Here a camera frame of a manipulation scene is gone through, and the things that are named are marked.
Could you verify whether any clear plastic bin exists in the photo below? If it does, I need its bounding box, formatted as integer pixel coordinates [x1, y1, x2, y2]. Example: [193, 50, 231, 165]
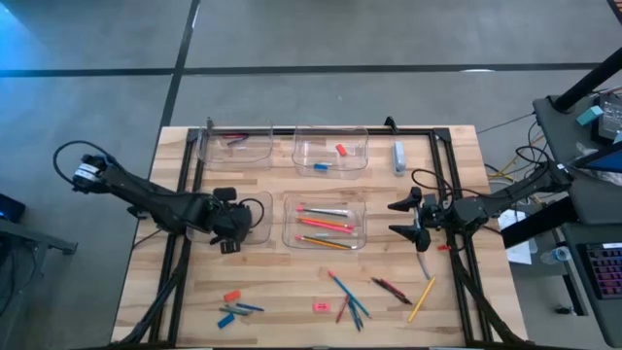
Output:
[290, 124, 370, 181]
[186, 190, 275, 247]
[280, 192, 368, 253]
[196, 121, 275, 172]

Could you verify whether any black rig beam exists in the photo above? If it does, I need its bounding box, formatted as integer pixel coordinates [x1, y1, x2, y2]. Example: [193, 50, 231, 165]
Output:
[500, 195, 580, 250]

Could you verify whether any green pencil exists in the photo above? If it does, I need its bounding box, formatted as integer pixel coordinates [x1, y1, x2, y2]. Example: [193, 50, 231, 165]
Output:
[301, 234, 360, 251]

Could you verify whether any black pen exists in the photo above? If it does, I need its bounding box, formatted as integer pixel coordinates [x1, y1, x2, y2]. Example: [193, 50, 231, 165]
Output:
[369, 276, 414, 306]

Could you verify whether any clear water bottle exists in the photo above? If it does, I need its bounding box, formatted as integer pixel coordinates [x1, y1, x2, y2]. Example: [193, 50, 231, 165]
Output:
[539, 245, 573, 265]

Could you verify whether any blue pencil with pink eraser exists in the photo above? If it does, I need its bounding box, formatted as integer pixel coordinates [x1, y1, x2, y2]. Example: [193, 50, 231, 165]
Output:
[328, 269, 372, 320]

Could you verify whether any red marker pen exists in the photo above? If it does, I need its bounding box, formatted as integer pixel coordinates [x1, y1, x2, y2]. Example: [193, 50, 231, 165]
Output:
[334, 294, 351, 325]

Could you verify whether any yellow pencil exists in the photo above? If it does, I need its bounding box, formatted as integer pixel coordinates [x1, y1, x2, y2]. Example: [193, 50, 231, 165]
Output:
[407, 275, 437, 324]

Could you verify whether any dark blue tablet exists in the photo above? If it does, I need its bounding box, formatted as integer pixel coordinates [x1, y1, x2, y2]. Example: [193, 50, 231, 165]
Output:
[568, 140, 622, 175]

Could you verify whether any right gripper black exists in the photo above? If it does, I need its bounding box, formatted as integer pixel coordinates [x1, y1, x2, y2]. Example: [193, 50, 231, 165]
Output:
[387, 186, 454, 253]

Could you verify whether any grey pen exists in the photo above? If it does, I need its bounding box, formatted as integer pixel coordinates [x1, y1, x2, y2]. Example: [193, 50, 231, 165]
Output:
[416, 251, 433, 282]

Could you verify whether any teal box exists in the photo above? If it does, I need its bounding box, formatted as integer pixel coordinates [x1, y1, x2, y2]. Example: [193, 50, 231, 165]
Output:
[575, 105, 605, 127]

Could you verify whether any grey pencil with pink eraser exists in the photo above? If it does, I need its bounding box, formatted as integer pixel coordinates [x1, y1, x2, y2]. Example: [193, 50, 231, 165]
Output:
[294, 206, 352, 218]

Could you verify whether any grey side desk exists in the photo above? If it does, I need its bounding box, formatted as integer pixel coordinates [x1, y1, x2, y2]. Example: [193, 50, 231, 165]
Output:
[532, 91, 622, 349]

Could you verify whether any black rig pole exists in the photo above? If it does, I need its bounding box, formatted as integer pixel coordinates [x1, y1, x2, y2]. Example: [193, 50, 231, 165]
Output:
[552, 46, 622, 114]

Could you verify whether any black device with blue light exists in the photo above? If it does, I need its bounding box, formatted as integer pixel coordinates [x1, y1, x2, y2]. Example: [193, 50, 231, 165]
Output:
[0, 192, 27, 225]

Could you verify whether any orange pencil with pink eraser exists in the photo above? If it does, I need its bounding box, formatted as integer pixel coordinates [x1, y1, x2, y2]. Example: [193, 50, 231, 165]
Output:
[294, 234, 354, 251]
[296, 216, 356, 229]

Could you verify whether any black electronic device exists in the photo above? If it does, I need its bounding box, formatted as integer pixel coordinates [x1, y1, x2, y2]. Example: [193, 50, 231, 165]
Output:
[596, 91, 622, 146]

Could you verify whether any grey stapler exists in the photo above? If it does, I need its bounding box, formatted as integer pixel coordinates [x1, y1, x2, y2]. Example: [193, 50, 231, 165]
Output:
[391, 139, 408, 177]

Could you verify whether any white paper sheet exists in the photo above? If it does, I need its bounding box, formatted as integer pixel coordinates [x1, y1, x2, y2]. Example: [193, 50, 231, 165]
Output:
[496, 208, 539, 266]

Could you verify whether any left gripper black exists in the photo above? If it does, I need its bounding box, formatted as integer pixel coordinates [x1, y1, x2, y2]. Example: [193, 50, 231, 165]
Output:
[209, 186, 253, 256]

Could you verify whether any grey metal stand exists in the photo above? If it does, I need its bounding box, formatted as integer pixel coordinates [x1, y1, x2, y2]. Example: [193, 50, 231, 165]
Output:
[0, 217, 79, 350]

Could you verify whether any backlit computer keyboard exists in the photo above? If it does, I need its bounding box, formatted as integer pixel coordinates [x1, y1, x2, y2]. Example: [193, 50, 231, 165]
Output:
[577, 241, 622, 300]

